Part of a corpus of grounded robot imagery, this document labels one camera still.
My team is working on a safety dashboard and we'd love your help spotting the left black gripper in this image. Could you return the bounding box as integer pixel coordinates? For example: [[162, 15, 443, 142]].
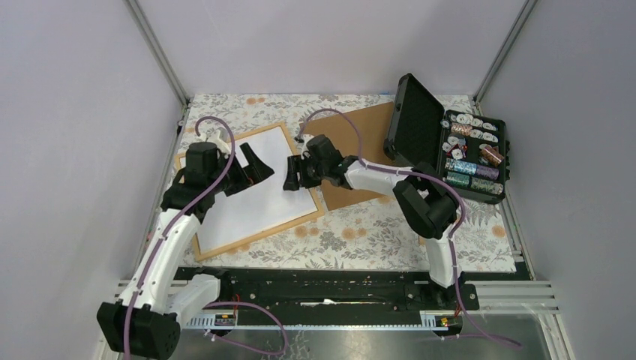
[[208, 142, 274, 196]]

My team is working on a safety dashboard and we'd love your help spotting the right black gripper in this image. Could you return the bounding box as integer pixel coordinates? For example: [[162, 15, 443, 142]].
[[283, 153, 329, 191]]

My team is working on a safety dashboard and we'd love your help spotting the sunset landscape photo print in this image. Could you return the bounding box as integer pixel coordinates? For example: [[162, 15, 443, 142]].
[[181, 125, 320, 254]]

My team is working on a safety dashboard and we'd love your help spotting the brown frame backing board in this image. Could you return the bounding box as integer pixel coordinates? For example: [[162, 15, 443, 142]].
[[304, 102, 395, 211]]

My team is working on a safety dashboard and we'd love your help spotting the light wooden picture frame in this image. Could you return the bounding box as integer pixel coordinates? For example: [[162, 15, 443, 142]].
[[175, 121, 326, 263]]

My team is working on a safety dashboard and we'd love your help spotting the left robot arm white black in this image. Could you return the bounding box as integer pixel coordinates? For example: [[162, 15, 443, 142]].
[[97, 142, 275, 359]]

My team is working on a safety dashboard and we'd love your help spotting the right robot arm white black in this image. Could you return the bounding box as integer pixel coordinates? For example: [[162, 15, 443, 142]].
[[283, 135, 464, 309]]

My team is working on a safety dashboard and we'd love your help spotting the floral patterned table mat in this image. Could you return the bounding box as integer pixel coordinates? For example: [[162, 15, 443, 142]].
[[177, 94, 516, 273]]

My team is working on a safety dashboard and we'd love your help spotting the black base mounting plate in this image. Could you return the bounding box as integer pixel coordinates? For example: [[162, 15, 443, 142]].
[[173, 266, 459, 311]]

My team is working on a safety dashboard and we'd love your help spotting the open black chip case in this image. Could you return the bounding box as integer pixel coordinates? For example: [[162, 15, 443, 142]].
[[383, 73, 510, 205]]

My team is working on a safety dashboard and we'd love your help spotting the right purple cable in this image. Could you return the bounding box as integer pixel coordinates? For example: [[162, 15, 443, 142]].
[[297, 108, 523, 349]]

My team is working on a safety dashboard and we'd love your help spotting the purple cable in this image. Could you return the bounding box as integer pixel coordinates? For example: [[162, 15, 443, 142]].
[[297, 108, 523, 349], [122, 115, 290, 360]]

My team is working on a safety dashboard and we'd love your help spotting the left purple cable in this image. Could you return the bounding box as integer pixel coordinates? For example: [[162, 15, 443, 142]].
[[122, 115, 290, 360]]

